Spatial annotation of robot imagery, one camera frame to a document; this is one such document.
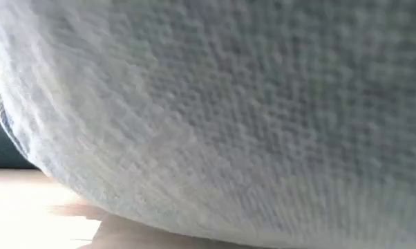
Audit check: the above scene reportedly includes dark denim jeans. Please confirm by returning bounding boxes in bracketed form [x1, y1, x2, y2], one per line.
[0, 118, 38, 170]

